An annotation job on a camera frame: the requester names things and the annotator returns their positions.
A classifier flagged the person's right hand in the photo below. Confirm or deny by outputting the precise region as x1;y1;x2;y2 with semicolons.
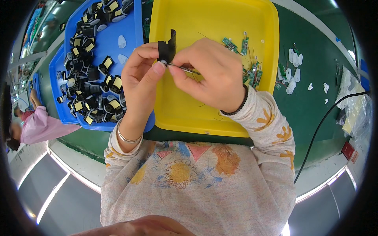
168;38;247;114

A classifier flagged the person's left hand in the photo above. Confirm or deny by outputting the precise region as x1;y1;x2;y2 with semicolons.
121;42;167;118

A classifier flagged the black plastic clip part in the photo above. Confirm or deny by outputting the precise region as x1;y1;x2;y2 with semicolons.
157;29;177;64

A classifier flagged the yellow plastic tray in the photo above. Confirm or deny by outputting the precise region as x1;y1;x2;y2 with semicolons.
148;0;280;138

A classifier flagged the pile of black padded parts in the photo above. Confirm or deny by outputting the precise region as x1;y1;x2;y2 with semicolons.
56;0;135;126

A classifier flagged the large blue plastic tray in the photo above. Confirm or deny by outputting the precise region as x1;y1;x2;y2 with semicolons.
64;0;156;132

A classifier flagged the group of white oval pieces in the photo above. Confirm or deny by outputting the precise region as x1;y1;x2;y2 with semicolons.
277;48;304;95

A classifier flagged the small blue plastic tray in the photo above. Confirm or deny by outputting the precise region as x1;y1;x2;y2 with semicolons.
48;44;81;125

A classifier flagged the person's body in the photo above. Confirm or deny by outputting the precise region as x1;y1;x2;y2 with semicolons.
69;140;296;236

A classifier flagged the workbench shelf with parts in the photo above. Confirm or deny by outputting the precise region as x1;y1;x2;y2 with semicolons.
18;0;66;61

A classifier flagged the heap of clear plastic bags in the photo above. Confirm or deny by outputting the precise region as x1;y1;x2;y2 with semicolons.
335;65;373;143

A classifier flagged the blue bin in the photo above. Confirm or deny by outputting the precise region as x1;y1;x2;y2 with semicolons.
360;58;371;92

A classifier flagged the red box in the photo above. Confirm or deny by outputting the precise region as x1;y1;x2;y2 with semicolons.
341;141;355;160

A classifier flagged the black bead bracelet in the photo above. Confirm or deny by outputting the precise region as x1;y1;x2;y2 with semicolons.
220;84;249;116

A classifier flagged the cluster of wired circuit boards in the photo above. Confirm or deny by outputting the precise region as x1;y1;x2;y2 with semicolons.
242;57;263;89

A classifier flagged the silver bracelet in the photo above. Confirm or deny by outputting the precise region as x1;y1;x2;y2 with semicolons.
116;119;144;144

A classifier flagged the black cable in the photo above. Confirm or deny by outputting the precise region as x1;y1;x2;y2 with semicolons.
294;91;370;184

